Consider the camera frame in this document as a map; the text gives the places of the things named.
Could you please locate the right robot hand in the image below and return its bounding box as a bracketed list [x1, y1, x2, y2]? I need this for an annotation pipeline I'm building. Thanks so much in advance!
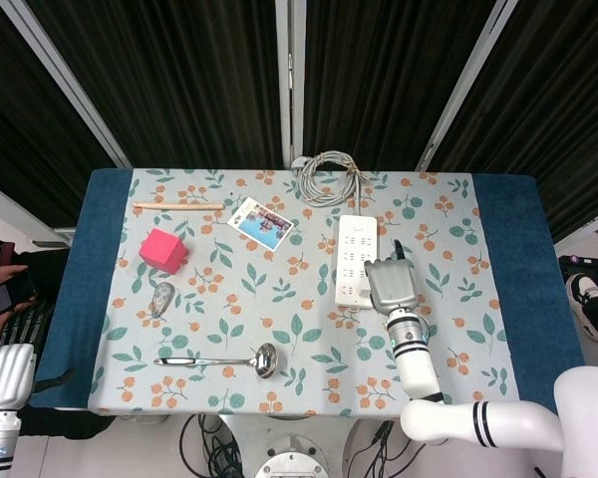
[362, 239, 424, 316]

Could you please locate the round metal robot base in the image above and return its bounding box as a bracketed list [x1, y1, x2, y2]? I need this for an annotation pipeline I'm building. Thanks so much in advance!
[253, 431, 331, 478]

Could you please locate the white power strip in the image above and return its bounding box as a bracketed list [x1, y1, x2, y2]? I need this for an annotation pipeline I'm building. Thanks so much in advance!
[334, 214, 380, 311]

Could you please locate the floral fruit print tablecloth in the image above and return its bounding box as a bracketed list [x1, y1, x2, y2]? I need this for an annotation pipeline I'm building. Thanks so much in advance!
[87, 167, 522, 417]

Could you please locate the blue picture postcard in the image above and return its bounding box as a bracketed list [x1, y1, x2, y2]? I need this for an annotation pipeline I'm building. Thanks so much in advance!
[226, 196, 295, 251]

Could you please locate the white and black shoe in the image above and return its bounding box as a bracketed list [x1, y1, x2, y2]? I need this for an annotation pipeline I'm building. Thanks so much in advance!
[564, 272, 598, 344]

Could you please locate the black pleated curtain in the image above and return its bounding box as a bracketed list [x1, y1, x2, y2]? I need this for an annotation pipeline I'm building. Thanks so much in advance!
[428, 0, 598, 244]
[0, 0, 119, 228]
[23, 0, 286, 171]
[303, 0, 500, 171]

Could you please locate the wooden stick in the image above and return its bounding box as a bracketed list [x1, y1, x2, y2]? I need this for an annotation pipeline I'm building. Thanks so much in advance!
[131, 200, 226, 212]

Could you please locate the pink cube block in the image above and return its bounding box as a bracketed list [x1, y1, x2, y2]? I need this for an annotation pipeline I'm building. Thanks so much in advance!
[138, 227, 190, 276]

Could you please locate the blue table cover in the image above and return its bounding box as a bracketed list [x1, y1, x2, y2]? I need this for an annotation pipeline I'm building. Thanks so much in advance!
[29, 167, 598, 415]

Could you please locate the grey coiled power cable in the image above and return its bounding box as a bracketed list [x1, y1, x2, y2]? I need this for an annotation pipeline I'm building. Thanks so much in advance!
[290, 150, 370, 218]

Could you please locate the steel ladle black handle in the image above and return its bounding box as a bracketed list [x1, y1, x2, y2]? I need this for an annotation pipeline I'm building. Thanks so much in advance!
[152, 342, 278, 380]

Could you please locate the black floor cable bundle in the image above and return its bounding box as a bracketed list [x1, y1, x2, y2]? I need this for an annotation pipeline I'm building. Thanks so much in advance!
[178, 412, 246, 478]
[366, 419, 431, 478]

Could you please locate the white metal frame post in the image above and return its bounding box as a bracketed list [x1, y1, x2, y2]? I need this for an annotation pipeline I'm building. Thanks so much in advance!
[273, 0, 308, 171]
[552, 203, 598, 256]
[0, 0, 134, 170]
[415, 0, 522, 173]

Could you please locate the black strap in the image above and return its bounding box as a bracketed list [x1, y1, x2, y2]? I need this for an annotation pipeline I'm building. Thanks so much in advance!
[31, 369, 77, 398]

